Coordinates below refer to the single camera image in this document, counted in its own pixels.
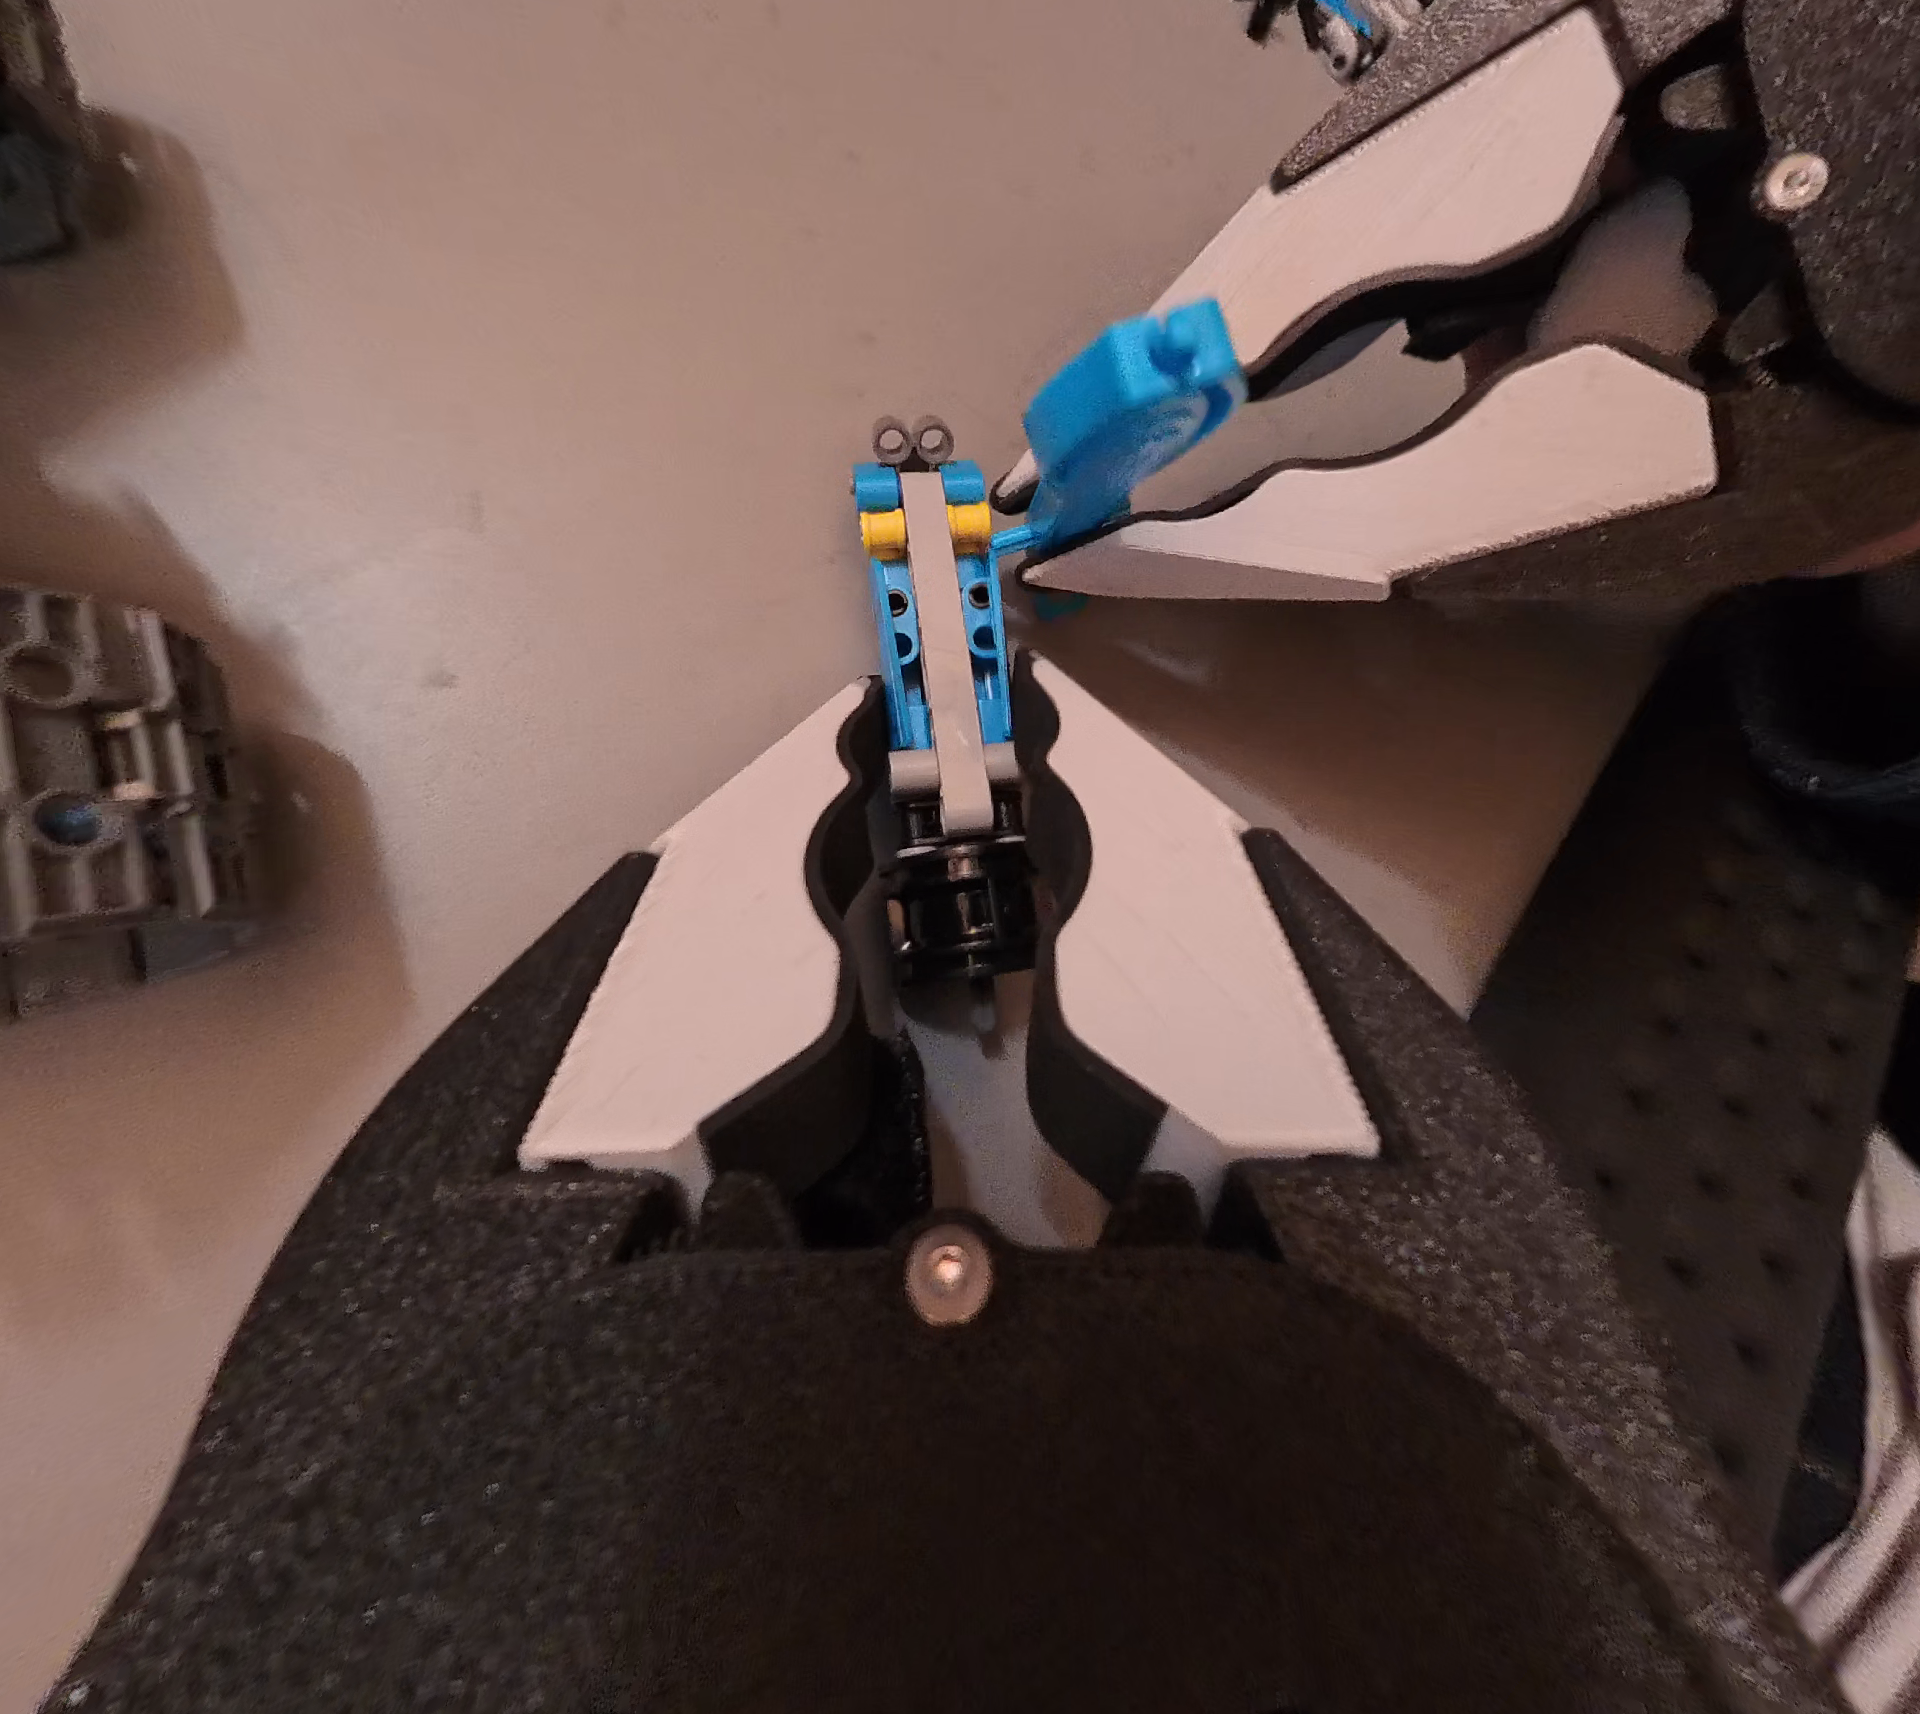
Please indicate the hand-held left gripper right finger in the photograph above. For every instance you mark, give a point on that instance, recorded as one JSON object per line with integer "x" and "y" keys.
{"x": 1200, "y": 994}

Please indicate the blue grey brick assembly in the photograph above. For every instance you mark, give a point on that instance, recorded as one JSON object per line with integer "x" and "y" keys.
{"x": 937, "y": 634}

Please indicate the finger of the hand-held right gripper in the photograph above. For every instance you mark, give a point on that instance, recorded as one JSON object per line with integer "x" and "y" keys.
{"x": 1498, "y": 484}
{"x": 1423, "y": 168}

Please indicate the blue tracked toy robot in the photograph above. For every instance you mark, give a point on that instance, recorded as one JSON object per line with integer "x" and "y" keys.
{"x": 104, "y": 768}

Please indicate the white desk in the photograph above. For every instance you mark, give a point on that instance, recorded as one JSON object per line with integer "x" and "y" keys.
{"x": 524, "y": 168}

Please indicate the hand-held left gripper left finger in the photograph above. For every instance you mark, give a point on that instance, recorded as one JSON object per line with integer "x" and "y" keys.
{"x": 704, "y": 994}

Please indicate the blue round brick piece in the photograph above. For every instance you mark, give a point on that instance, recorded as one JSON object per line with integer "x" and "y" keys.
{"x": 1110, "y": 426}

